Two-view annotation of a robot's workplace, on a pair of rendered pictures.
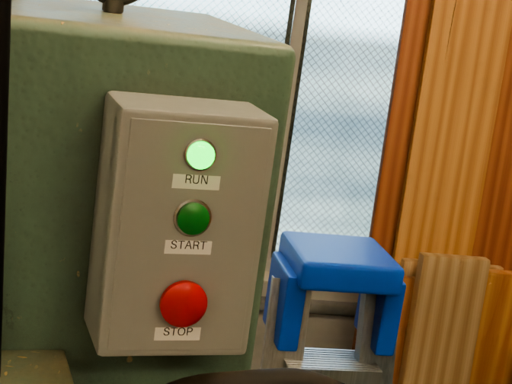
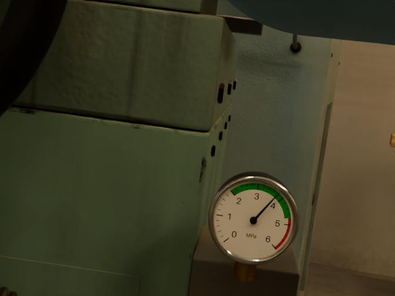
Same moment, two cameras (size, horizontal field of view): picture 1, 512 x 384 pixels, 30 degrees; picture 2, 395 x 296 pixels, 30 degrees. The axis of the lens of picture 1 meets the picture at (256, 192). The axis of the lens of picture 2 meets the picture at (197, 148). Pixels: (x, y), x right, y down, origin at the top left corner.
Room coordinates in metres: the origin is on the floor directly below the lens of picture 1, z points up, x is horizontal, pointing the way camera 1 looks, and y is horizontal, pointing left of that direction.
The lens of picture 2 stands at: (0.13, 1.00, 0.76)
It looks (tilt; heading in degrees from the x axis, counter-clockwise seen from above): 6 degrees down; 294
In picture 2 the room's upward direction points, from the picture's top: 7 degrees clockwise
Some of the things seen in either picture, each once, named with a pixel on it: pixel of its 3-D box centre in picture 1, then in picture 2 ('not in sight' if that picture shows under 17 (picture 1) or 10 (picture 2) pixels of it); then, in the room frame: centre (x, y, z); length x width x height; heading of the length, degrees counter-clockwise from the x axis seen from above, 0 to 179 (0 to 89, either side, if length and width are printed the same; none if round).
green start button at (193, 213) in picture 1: (193, 219); not in sight; (0.56, 0.04, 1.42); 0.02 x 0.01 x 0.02; 110
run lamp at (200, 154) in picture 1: (200, 155); not in sight; (0.56, 0.04, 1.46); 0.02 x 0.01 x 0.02; 110
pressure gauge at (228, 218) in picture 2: not in sight; (251, 228); (0.29, 0.50, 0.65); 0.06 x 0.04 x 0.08; 20
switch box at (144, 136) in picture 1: (177, 225); not in sight; (0.59, 0.05, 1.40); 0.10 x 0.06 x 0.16; 110
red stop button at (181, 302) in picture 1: (184, 303); not in sight; (0.55, 0.04, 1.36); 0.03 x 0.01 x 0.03; 110
